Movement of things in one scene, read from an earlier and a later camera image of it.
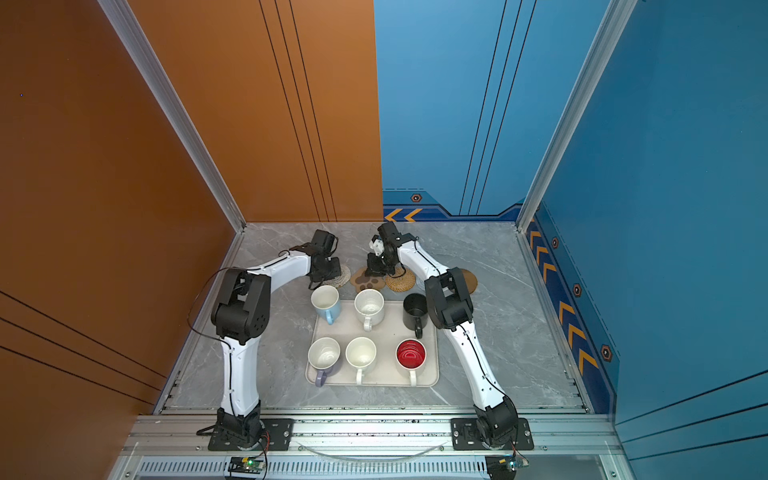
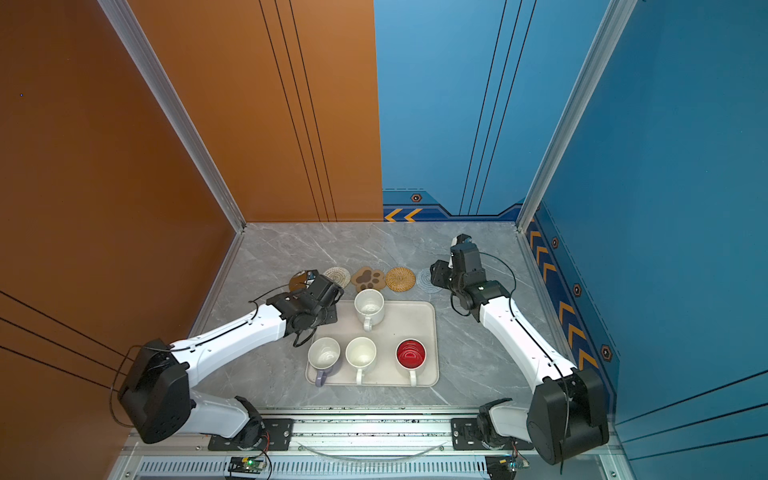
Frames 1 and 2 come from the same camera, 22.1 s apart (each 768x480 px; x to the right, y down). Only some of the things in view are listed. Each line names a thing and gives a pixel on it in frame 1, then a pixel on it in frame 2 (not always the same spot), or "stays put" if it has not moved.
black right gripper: x=373 y=268 to x=441 y=267
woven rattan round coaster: x=402 y=279 stays put
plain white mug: x=360 y=352 stays put
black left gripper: x=336 y=262 to x=333 y=315
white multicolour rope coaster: x=340 y=280 stays put
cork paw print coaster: x=360 y=280 stays put
